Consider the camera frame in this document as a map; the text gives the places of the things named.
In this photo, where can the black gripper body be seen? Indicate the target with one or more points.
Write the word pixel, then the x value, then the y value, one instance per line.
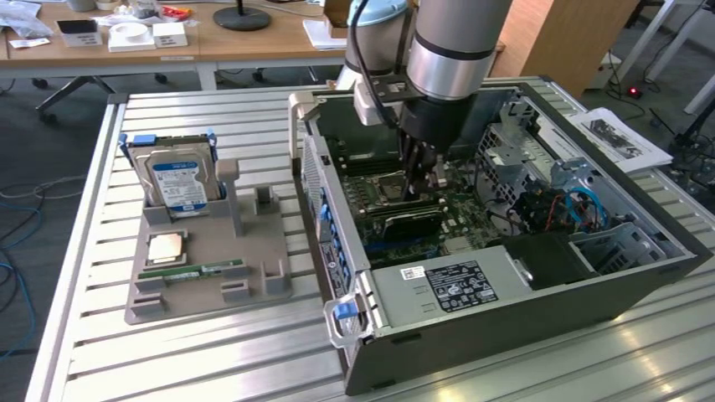
pixel 437 119

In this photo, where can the graphics card with black fan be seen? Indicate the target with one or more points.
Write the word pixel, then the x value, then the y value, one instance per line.
pixel 413 226

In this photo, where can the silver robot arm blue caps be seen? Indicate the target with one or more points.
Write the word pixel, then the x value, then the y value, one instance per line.
pixel 452 42

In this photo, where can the metal socket cover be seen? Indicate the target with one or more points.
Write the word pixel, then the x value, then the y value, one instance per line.
pixel 444 169

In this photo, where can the CPU socket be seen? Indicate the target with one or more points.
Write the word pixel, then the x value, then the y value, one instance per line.
pixel 385 186

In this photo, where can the perforated metal drive cage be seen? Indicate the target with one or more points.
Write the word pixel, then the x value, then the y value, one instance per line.
pixel 502 167

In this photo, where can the green motherboard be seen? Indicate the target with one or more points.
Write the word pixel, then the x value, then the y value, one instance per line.
pixel 462 218

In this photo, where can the blue card retention clip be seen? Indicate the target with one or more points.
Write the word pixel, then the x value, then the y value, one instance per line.
pixel 326 207
pixel 345 267
pixel 336 235
pixel 330 220
pixel 324 193
pixel 340 251

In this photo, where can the beige case latch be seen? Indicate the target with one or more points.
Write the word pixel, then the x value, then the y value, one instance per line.
pixel 304 104

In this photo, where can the white paper pile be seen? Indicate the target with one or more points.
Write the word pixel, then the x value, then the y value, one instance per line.
pixel 324 39

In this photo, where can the wooden cabinet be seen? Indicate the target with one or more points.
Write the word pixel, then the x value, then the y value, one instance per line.
pixel 564 42

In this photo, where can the brown cardboard box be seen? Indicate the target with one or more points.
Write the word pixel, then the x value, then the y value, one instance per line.
pixel 334 12

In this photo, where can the grey power supply black label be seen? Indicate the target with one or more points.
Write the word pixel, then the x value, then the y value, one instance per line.
pixel 401 301

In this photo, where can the printed paper stack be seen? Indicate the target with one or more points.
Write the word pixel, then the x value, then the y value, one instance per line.
pixel 620 142

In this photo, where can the black power strip red light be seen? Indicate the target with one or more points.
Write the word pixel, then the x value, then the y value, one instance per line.
pixel 633 93

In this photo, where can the silver metal disk bay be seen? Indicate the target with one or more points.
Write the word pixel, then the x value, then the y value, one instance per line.
pixel 613 251

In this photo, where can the grey plastic parts rack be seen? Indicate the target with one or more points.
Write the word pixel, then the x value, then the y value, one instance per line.
pixel 212 251

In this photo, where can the hard disk in blue caddy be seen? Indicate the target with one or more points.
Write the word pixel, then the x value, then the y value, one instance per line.
pixel 173 180

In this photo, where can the black round lamp base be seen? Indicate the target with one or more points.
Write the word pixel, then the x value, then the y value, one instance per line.
pixel 240 21

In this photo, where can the dark grey open PC case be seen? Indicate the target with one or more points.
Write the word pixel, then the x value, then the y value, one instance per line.
pixel 502 347

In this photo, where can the black tripod stand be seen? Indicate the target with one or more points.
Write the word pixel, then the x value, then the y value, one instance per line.
pixel 692 159

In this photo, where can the green RAM stick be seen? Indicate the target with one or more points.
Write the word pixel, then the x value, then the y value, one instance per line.
pixel 184 271

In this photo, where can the copper coloured CPU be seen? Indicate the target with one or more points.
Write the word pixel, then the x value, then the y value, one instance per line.
pixel 164 248

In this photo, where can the small white box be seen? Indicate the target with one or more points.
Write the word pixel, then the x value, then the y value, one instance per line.
pixel 169 35

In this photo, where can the red package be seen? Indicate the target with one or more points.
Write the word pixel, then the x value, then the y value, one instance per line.
pixel 173 12

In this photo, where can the flat white box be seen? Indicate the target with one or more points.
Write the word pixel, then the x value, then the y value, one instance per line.
pixel 130 47

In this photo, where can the white tape roll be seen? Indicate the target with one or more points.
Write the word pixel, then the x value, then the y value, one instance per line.
pixel 116 33

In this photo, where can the black caster base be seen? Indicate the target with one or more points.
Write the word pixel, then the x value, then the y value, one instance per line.
pixel 72 93

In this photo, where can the white cup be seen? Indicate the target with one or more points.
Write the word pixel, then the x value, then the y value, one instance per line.
pixel 104 4

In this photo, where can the black and white box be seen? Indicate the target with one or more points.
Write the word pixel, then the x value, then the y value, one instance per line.
pixel 80 39

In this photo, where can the grey cup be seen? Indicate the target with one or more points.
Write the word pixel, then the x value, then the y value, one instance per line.
pixel 81 5

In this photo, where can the white card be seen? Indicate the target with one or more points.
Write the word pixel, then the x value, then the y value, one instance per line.
pixel 28 43

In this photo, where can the clear plastic bag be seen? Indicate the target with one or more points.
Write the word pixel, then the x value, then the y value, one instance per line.
pixel 25 23

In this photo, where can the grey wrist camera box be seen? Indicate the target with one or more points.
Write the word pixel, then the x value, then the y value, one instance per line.
pixel 368 104

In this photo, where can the white desk frame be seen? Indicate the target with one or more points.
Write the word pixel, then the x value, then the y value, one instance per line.
pixel 641 37

